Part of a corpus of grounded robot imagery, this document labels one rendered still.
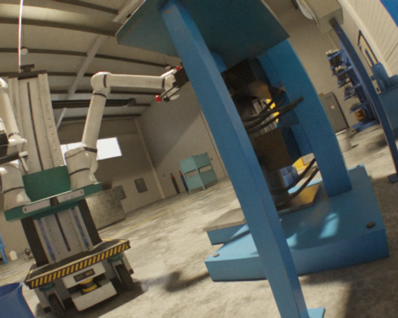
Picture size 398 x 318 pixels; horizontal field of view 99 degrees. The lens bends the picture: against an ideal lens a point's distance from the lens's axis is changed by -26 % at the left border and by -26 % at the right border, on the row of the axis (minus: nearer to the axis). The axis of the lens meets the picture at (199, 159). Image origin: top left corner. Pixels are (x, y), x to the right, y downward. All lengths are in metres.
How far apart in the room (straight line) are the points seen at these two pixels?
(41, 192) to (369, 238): 1.74
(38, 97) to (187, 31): 1.55
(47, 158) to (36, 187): 0.25
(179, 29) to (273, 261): 0.64
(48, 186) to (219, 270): 1.19
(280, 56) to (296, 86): 0.21
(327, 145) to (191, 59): 1.00
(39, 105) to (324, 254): 2.01
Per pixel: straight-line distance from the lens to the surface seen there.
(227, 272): 1.13
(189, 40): 0.61
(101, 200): 9.08
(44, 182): 1.65
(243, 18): 0.94
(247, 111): 1.54
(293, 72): 1.43
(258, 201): 0.52
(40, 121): 1.89
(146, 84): 1.65
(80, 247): 1.71
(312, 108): 1.38
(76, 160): 1.54
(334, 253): 0.91
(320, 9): 1.72
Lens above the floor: 0.52
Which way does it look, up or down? 4 degrees up
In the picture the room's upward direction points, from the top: 21 degrees counter-clockwise
